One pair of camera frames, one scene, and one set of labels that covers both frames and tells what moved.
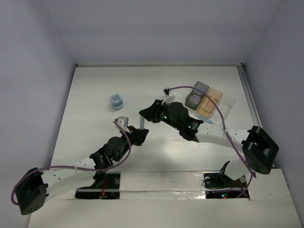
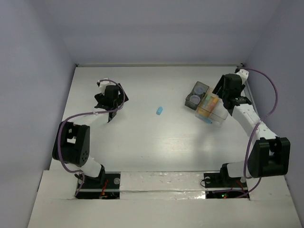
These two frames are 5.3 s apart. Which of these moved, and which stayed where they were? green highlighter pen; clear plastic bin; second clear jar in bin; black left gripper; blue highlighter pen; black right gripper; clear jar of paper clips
Moved: black left gripper; black right gripper; green highlighter pen
Stayed: second clear jar in bin; blue highlighter pen; clear jar of paper clips; clear plastic bin
